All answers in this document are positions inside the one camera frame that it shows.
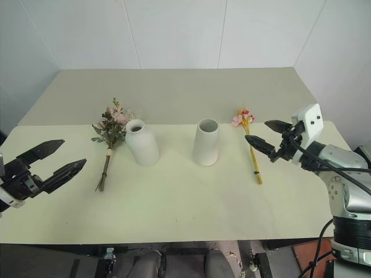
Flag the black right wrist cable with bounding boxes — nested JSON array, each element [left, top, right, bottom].
[[288, 134, 371, 196]]

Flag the black table frame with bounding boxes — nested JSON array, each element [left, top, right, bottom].
[[0, 239, 334, 278]]

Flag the white tapered vase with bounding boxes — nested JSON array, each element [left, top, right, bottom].
[[192, 118, 220, 167]]

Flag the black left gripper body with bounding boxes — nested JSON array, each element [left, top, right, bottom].
[[0, 158, 48, 208]]

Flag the white bottle-shaped vase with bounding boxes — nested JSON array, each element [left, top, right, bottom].
[[124, 118, 161, 167]]

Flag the pink flower bouquet green leaves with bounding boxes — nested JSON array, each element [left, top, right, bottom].
[[92, 97, 143, 192]]

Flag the black cable under arm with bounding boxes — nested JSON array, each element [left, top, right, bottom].
[[300, 219, 334, 278]]

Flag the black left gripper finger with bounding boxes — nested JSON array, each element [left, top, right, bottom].
[[43, 158, 88, 195], [16, 139, 66, 169]]

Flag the red-brown floor mat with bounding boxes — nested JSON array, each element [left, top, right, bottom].
[[292, 237, 334, 269]]

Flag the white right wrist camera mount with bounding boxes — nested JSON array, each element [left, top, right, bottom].
[[290, 103, 323, 167]]

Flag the yellow-stemmed pink red flower bunch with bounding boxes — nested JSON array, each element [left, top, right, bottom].
[[231, 107, 264, 185]]

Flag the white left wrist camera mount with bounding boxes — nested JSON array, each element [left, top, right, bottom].
[[0, 152, 26, 218]]

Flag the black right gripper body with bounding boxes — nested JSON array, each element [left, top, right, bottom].
[[274, 121, 305, 163]]

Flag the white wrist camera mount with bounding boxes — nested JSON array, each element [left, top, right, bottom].
[[290, 103, 323, 167], [0, 152, 26, 218]]

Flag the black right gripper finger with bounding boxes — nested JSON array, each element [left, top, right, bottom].
[[264, 120, 294, 135], [245, 135, 277, 163]]

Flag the dark object beside table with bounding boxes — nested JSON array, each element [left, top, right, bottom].
[[354, 144, 371, 164]]

